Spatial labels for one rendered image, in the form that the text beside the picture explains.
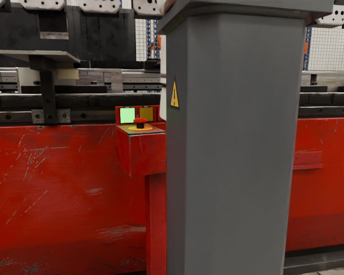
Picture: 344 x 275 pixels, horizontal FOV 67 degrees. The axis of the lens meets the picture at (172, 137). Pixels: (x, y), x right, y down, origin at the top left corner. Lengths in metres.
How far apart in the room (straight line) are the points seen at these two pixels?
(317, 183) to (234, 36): 1.11
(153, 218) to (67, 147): 0.41
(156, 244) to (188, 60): 0.68
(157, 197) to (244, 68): 0.58
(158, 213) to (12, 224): 0.56
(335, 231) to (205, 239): 1.26
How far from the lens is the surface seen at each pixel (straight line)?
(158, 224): 0.86
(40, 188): 1.07
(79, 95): 0.97
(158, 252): 0.91
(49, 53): 0.86
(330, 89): 1.46
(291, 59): 0.36
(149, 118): 0.85
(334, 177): 1.41
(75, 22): 1.67
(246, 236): 0.38
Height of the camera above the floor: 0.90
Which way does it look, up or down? 11 degrees down
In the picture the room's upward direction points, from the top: straight up
